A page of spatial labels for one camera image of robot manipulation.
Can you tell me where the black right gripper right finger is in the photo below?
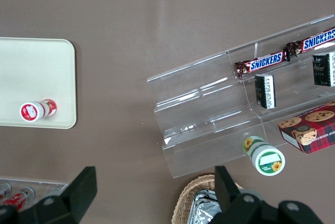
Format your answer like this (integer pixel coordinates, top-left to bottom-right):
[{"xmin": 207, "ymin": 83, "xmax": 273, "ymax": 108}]
[{"xmin": 213, "ymin": 165, "xmax": 325, "ymax": 224}]

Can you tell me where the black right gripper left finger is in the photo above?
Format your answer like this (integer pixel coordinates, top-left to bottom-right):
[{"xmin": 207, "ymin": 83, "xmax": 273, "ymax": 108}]
[{"xmin": 0, "ymin": 166, "xmax": 98, "ymax": 224}]

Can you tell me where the oval wicker basket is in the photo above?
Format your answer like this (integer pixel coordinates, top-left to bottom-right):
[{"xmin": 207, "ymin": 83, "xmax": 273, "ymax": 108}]
[{"xmin": 171, "ymin": 173, "xmax": 244, "ymax": 224}]

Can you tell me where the beige plastic tray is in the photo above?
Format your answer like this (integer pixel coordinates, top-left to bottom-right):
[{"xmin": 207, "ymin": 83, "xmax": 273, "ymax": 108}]
[{"xmin": 0, "ymin": 37, "xmax": 77, "ymax": 130}]

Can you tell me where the clear acrylic bottle rack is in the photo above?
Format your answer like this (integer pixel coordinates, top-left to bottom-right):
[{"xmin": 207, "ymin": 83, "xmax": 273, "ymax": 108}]
[{"xmin": 0, "ymin": 175, "xmax": 69, "ymax": 206}]

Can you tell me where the red cola bottle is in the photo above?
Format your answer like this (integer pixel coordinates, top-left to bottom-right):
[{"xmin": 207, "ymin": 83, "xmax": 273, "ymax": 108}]
[
  {"xmin": 1, "ymin": 186, "xmax": 36, "ymax": 207},
  {"xmin": 0, "ymin": 181, "xmax": 13, "ymax": 200}
]

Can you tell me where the green-lidded sunflower cup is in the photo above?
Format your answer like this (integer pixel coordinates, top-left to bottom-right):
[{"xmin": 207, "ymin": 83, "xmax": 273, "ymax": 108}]
[{"xmin": 242, "ymin": 136, "xmax": 286, "ymax": 176}]

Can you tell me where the red-lidded yogurt cup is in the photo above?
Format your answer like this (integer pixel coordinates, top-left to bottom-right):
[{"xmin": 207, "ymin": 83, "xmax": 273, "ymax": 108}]
[{"xmin": 19, "ymin": 99, "xmax": 58, "ymax": 122}]

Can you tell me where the red plaid cookie box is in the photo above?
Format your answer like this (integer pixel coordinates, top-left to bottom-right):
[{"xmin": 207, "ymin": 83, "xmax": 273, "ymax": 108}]
[{"xmin": 277, "ymin": 100, "xmax": 335, "ymax": 155}]

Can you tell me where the clear acrylic stepped stand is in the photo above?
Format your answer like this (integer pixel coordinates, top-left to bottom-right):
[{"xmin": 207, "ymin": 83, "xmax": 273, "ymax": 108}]
[{"xmin": 146, "ymin": 14, "xmax": 335, "ymax": 179}]

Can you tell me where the small black box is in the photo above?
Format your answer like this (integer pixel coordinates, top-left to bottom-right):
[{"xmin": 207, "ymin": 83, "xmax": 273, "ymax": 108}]
[
  {"xmin": 254, "ymin": 74, "xmax": 277, "ymax": 110},
  {"xmin": 312, "ymin": 52, "xmax": 335, "ymax": 88}
]

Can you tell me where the Snickers chocolate bar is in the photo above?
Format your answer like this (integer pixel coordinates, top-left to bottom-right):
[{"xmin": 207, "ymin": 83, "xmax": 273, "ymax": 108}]
[
  {"xmin": 234, "ymin": 51, "xmax": 291, "ymax": 78},
  {"xmin": 285, "ymin": 27, "xmax": 335, "ymax": 58}
]

